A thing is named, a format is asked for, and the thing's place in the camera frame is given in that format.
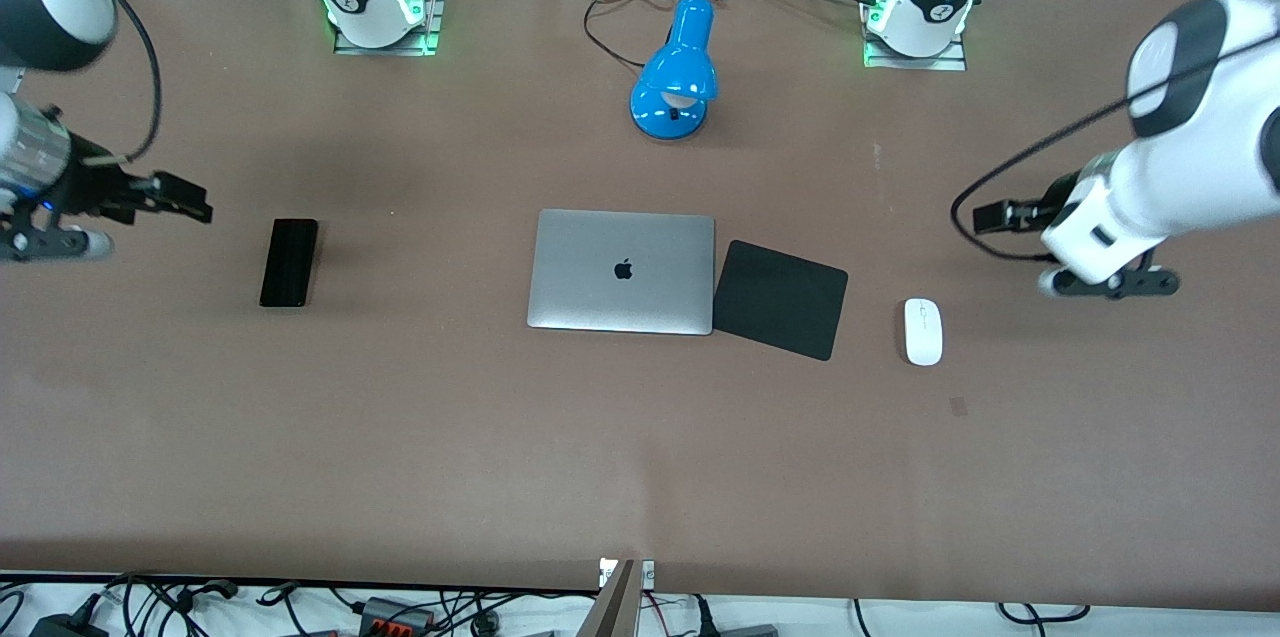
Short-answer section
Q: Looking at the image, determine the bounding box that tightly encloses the black smartphone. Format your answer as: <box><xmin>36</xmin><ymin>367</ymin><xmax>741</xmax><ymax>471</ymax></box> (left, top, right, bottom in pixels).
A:
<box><xmin>259</xmin><ymin>218</ymin><xmax>320</xmax><ymax>309</ymax></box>

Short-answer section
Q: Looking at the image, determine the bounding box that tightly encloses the white computer mouse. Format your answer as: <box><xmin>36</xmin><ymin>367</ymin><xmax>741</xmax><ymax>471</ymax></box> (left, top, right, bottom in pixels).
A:
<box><xmin>903</xmin><ymin>297</ymin><xmax>944</xmax><ymax>367</ymax></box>

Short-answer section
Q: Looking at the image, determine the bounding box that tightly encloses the black mouse pad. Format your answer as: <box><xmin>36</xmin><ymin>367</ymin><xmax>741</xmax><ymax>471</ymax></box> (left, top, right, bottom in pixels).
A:
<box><xmin>711</xmin><ymin>239</ymin><xmax>850</xmax><ymax>363</ymax></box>

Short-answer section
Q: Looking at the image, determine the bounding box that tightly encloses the blue desk lamp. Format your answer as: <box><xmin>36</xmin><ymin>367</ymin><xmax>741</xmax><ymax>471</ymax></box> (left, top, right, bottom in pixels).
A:
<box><xmin>629</xmin><ymin>0</ymin><xmax>720</xmax><ymax>141</ymax></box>

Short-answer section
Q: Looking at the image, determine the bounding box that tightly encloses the silver closed laptop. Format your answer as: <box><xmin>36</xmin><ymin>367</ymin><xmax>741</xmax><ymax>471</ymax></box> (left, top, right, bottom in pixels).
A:
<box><xmin>526</xmin><ymin>208</ymin><xmax>717</xmax><ymax>337</ymax></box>

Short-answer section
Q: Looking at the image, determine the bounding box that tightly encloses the black power adapter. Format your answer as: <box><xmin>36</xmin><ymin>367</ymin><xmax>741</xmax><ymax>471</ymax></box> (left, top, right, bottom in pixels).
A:
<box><xmin>28</xmin><ymin>611</ymin><xmax>113</xmax><ymax>637</ymax></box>

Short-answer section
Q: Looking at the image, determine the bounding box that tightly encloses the grey device with orange buttons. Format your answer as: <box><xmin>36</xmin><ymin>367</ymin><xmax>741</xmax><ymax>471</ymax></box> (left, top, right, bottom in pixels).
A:
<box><xmin>358</xmin><ymin>596</ymin><xmax>438</xmax><ymax>634</ymax></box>

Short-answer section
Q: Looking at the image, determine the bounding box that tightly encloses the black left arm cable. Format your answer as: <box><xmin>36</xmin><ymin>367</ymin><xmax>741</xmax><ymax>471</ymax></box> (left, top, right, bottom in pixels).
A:
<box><xmin>949</xmin><ymin>35</ymin><xmax>1280</xmax><ymax>264</ymax></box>

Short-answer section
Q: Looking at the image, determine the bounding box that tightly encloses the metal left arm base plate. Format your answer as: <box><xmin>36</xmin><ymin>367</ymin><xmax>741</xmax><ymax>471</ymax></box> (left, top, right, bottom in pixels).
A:
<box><xmin>861</xmin><ymin>0</ymin><xmax>969</xmax><ymax>72</ymax></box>

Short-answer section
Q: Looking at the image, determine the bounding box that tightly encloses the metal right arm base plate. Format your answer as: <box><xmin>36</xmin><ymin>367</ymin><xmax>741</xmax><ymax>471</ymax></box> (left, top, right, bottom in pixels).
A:
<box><xmin>332</xmin><ymin>0</ymin><xmax>448</xmax><ymax>57</ymax></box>

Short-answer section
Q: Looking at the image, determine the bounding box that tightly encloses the wooden post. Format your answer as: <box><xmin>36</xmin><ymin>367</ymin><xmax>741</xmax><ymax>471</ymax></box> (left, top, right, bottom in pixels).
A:
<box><xmin>594</xmin><ymin>559</ymin><xmax>642</xmax><ymax>637</ymax></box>

